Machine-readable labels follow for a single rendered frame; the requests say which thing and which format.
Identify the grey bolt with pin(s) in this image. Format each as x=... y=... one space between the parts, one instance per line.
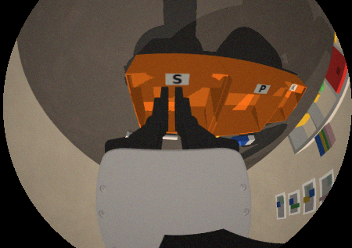
x=170 y=137

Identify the orange rack of bins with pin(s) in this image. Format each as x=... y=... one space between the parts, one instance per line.
x=275 y=92

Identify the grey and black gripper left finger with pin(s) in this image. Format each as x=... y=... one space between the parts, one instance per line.
x=147 y=136

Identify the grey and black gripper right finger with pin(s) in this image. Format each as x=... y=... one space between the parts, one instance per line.
x=191 y=133

